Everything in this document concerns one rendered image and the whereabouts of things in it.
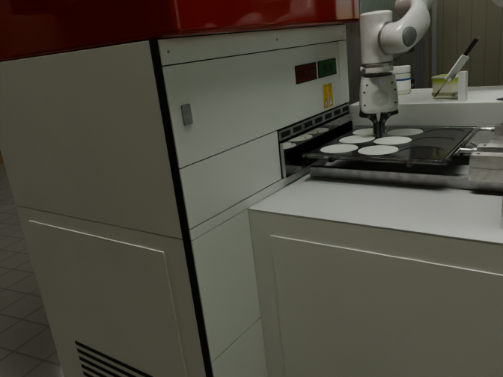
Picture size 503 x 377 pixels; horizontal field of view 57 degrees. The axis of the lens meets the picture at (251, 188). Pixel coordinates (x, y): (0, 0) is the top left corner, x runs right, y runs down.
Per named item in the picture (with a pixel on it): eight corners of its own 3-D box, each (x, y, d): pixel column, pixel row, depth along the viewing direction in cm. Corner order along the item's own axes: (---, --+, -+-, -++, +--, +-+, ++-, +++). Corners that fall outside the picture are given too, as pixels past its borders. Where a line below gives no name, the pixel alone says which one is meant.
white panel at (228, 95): (183, 239, 97) (148, 40, 85) (344, 146, 159) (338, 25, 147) (193, 241, 95) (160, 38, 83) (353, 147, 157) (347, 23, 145)
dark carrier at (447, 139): (306, 155, 123) (306, 152, 123) (357, 129, 149) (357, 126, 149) (441, 161, 103) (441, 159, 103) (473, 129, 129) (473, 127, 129)
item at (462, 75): (444, 102, 137) (444, 55, 133) (447, 99, 140) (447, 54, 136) (465, 102, 133) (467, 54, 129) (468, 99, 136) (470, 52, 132)
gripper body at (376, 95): (360, 73, 123) (361, 115, 126) (400, 69, 122) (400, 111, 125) (356, 71, 130) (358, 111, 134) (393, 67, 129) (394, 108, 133)
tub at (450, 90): (430, 99, 146) (430, 76, 144) (440, 95, 151) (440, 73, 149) (455, 99, 141) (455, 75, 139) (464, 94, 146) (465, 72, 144)
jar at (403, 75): (387, 95, 164) (386, 68, 161) (394, 92, 169) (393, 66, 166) (407, 95, 160) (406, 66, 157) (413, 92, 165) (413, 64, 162)
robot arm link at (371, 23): (402, 60, 123) (376, 60, 131) (401, 7, 119) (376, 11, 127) (379, 63, 119) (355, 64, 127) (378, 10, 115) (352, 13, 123)
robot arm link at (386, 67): (362, 65, 122) (362, 76, 123) (396, 61, 121) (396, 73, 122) (357, 63, 130) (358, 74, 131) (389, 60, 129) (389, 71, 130)
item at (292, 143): (281, 177, 122) (278, 142, 120) (349, 140, 156) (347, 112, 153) (287, 178, 121) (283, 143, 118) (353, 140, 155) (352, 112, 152)
